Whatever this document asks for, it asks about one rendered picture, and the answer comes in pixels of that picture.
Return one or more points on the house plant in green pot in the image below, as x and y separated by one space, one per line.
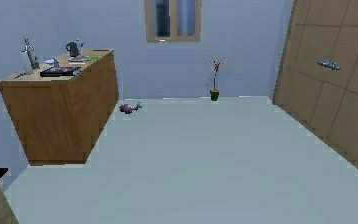
214 93

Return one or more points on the small grey red floor object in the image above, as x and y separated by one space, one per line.
128 108

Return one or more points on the wooden framed window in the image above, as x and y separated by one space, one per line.
173 20

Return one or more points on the black thin flat strip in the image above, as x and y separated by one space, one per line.
101 50

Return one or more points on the small green flat object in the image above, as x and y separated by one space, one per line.
93 58

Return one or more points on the flat grey book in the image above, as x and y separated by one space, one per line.
79 59

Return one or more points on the brown wooden cabinet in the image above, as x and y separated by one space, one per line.
63 120

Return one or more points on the clear glass bottle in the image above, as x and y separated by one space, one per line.
80 46

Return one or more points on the dark green kettle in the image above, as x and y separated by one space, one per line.
73 49

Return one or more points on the black flat laptop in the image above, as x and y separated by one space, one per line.
60 71

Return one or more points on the small white grey object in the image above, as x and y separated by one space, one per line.
53 61

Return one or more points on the grey metal desk lamp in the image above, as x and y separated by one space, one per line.
29 56

